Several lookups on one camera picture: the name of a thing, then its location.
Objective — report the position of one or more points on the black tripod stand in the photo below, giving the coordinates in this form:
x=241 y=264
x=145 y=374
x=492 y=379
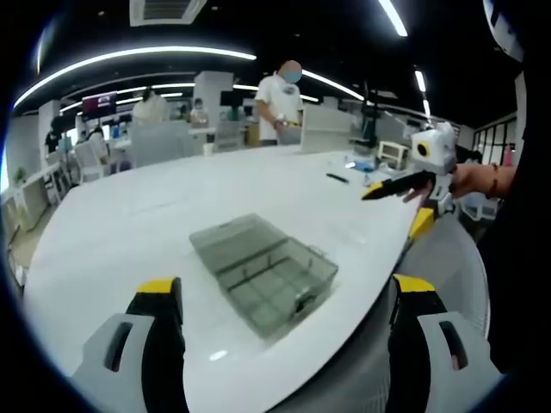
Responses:
x=369 y=120

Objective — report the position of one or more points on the black pen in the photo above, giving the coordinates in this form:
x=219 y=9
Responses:
x=337 y=178

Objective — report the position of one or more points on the white desk partition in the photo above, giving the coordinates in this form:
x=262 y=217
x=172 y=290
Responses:
x=325 y=129

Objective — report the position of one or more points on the grey office chair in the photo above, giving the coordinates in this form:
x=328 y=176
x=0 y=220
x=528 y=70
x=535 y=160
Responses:
x=90 y=161

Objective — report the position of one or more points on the blue flat item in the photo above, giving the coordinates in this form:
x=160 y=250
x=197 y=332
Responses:
x=359 y=165

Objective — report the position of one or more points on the clear grey dual guide fixture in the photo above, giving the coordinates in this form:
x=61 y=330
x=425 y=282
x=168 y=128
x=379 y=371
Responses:
x=258 y=271

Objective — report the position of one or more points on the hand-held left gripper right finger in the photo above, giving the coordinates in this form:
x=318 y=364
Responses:
x=435 y=344

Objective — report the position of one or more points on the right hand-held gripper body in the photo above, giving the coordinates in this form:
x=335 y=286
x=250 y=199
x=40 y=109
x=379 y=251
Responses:
x=439 y=146

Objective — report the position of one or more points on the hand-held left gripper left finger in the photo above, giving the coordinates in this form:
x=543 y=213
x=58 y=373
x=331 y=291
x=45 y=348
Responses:
x=129 y=340

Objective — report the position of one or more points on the wall screen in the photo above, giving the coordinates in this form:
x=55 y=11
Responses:
x=100 y=103

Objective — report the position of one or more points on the person's right hand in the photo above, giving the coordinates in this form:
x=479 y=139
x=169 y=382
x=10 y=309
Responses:
x=471 y=180

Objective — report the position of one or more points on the white worn device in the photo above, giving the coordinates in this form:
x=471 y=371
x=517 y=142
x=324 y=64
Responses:
x=505 y=26

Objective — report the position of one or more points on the ceiling air vent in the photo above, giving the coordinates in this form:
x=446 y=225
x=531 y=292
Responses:
x=168 y=10

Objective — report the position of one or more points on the person's dark clothing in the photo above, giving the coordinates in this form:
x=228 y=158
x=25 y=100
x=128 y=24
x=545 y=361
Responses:
x=525 y=258

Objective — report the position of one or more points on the small white open box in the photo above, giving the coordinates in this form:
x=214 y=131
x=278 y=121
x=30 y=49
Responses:
x=392 y=155

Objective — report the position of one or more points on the long curved ceiling light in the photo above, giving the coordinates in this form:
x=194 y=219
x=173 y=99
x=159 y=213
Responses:
x=129 y=56

